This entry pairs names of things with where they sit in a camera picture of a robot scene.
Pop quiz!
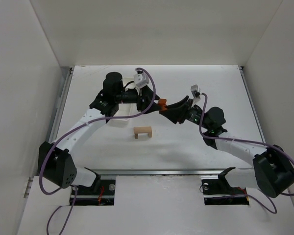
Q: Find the left aluminium rail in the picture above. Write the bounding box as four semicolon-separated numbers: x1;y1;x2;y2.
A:
39;67;73;176

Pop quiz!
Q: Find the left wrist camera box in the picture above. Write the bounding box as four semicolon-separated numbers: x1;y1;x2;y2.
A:
134;72;149;89

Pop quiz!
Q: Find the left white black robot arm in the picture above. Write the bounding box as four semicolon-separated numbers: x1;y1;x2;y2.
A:
38;68;159;195

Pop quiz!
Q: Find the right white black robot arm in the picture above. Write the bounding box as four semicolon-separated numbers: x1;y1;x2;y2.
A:
158;96;294;198

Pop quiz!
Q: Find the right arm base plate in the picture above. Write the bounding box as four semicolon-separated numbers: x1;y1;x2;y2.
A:
199;177;249;206

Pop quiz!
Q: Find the front aluminium rail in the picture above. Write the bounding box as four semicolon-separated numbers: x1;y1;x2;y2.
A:
40;167;226;176

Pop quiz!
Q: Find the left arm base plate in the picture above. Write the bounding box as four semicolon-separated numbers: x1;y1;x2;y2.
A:
74;176;116;206

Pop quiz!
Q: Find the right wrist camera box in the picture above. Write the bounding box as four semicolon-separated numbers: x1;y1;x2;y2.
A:
190;84;201;104

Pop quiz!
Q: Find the white plastic tray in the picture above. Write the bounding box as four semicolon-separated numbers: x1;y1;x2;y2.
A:
109;77;136;128

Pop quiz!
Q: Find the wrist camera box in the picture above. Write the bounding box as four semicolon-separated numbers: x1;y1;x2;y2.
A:
190;84;201;104
134;72;149;89

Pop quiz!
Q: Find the orange arch wood block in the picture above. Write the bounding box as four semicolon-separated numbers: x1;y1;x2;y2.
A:
157;98;167;111

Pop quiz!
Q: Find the long light wood block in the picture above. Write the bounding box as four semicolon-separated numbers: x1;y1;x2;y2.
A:
133;126;152;135

